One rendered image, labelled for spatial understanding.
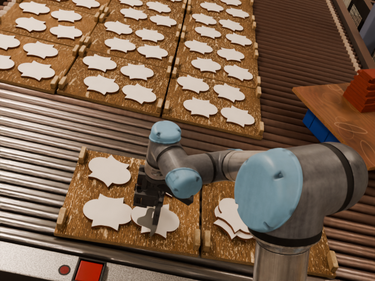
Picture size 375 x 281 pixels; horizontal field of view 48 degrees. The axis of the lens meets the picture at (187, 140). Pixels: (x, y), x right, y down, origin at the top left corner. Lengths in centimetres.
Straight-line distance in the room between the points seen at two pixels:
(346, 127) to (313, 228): 117
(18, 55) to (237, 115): 94
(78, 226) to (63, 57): 90
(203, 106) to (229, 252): 70
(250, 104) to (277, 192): 130
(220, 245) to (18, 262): 56
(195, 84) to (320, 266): 94
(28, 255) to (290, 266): 76
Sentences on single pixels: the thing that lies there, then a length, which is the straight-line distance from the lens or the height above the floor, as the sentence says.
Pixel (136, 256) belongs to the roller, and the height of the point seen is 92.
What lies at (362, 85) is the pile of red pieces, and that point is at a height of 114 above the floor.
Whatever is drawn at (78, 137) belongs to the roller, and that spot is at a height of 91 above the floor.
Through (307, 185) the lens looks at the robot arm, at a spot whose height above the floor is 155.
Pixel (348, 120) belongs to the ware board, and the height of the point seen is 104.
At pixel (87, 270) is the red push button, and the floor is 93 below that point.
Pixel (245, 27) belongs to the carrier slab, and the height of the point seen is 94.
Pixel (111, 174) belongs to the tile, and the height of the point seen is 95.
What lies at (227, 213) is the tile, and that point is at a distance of 134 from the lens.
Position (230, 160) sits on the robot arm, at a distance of 99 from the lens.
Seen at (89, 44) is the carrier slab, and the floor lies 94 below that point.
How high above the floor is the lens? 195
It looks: 39 degrees down
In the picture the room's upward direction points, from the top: 16 degrees clockwise
